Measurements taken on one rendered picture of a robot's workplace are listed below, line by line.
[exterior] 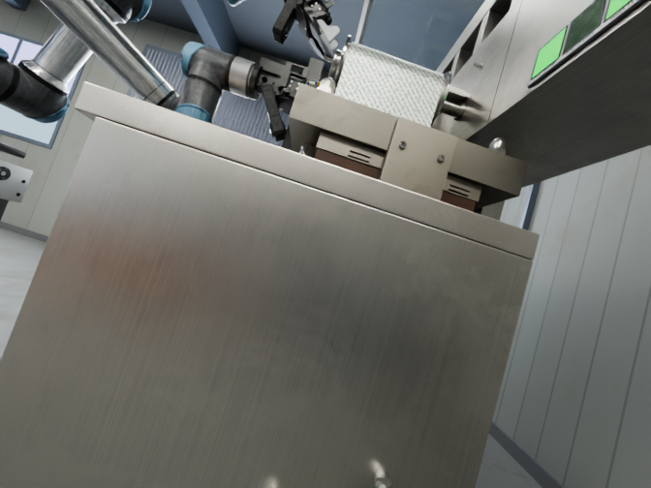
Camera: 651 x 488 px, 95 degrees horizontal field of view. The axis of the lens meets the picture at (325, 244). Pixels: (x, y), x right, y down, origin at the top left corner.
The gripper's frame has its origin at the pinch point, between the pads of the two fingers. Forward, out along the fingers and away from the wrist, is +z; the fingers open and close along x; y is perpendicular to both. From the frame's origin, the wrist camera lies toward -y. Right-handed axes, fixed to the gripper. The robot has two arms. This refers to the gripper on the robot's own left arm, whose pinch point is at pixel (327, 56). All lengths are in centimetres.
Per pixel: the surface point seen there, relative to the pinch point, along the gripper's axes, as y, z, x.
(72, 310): -61, 30, -32
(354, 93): -2.4, 14.1, -6.8
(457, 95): 22.1, 26.1, -2.6
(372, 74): 3.8, 12.3, -6.7
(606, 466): 32, 190, 56
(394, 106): 4.1, 21.6, -6.8
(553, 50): 16.5, 33.8, -31.5
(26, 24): -178, -438, 350
